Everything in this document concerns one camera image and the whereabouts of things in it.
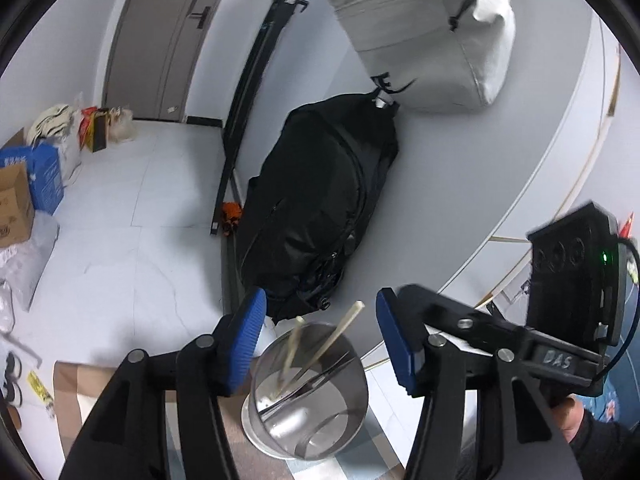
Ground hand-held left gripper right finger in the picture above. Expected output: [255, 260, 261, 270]
[376, 287, 586, 480]

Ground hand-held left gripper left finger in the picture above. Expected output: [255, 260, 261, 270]
[59, 287, 268, 480]

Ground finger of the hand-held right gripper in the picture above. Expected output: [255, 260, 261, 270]
[397, 284, 527, 358]

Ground light wooden chopstick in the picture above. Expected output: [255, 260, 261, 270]
[300, 301, 366, 378]
[277, 316, 305, 393]

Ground metal utensil cup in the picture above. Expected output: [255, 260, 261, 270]
[248, 322, 369, 461]

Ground metal tongs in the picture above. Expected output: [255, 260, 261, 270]
[257, 352, 353, 418]

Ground person's right forearm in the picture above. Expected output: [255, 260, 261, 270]
[562, 410, 640, 480]

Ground person's right hand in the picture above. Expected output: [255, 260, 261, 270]
[549, 394, 597, 442]

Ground grey upright bar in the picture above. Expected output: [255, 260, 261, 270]
[221, 237, 242, 313]

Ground blue patterned cloth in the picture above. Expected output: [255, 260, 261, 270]
[597, 385, 640, 426]

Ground orange black tool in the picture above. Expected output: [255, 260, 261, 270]
[222, 202, 243, 233]

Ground black backpack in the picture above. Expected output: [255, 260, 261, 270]
[235, 91, 401, 325]

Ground checked tablecloth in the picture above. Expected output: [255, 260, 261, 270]
[52, 360, 406, 480]

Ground yellow paper slip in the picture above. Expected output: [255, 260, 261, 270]
[27, 371, 56, 418]

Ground black white shoes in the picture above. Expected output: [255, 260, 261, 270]
[0, 352, 25, 406]

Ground crumpled white plastic bag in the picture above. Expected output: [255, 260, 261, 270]
[0, 280, 16, 333]

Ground beige plastic bag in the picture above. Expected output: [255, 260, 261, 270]
[107, 107, 137, 146]

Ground blue carton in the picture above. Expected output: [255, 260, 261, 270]
[0, 141, 66, 216]

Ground brown cardboard box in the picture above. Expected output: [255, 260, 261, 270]
[0, 162, 36, 248]

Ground black folded stand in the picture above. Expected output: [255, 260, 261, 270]
[209, 0, 321, 238]

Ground grey canvas bag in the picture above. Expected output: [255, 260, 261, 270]
[326, 0, 517, 113]

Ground white bag with cream cloth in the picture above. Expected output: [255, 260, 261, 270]
[27, 104, 83, 181]

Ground grey brown door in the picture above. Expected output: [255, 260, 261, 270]
[102, 0, 246, 122]

